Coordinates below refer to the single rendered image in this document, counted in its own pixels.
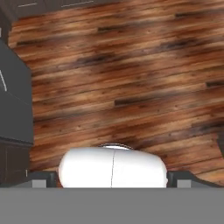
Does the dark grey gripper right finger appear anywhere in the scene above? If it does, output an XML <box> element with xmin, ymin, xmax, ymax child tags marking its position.
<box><xmin>167</xmin><ymin>170</ymin><xmax>224</xmax><ymax>189</ymax></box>

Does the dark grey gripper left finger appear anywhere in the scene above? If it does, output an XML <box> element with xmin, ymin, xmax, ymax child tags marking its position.
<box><xmin>10</xmin><ymin>171</ymin><xmax>59</xmax><ymax>189</ymax></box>

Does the white rounded object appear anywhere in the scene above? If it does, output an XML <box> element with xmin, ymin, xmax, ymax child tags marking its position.
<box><xmin>58</xmin><ymin>143</ymin><xmax>169</xmax><ymax>189</ymax></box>

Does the dark grey cupboard run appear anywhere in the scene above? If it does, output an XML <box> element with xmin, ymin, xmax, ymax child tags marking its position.
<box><xmin>0</xmin><ymin>38</ymin><xmax>35</xmax><ymax>188</ymax></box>
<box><xmin>0</xmin><ymin>0</ymin><xmax>125</xmax><ymax>23</ymax></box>

